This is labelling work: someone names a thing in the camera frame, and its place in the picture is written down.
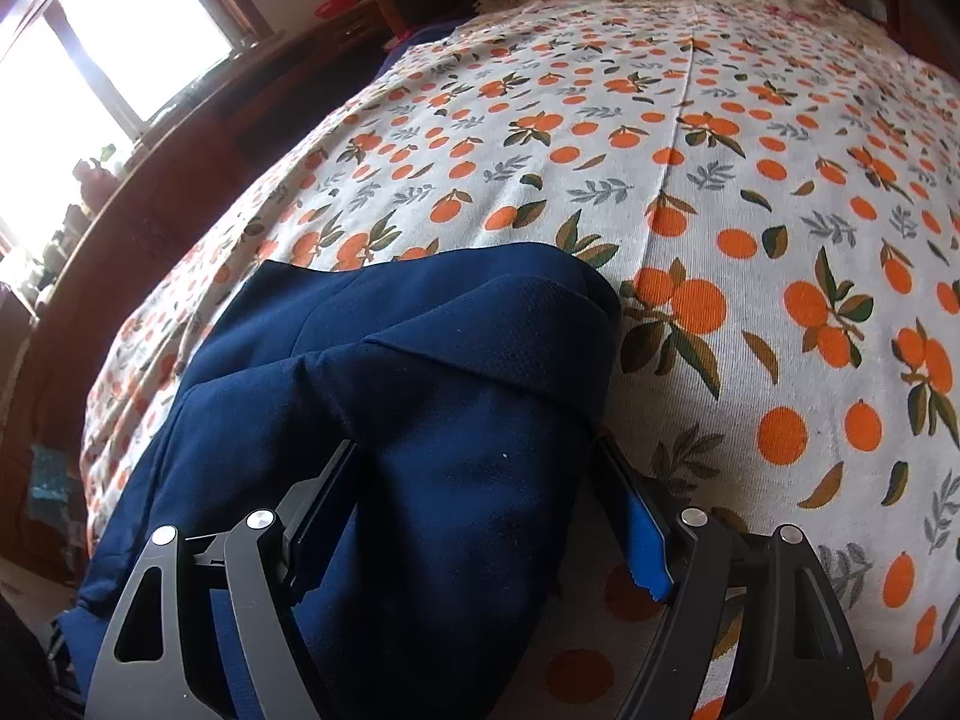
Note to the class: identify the long wooden desk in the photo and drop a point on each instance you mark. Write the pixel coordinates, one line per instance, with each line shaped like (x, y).
(187, 135)

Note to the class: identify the row of bottles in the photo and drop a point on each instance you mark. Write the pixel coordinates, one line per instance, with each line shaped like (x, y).
(94, 180)

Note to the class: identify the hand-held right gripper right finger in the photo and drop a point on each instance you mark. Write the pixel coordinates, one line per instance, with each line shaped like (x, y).
(649, 540)

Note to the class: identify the red bowl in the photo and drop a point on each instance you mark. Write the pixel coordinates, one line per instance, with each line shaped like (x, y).
(336, 6)

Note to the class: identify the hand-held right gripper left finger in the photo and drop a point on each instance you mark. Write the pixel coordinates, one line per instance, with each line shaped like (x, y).
(322, 525)

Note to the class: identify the blue suit jacket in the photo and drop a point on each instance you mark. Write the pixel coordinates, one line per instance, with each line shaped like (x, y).
(450, 427)

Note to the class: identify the bed with orange-print sheet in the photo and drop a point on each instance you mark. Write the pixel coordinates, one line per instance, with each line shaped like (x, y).
(750, 165)

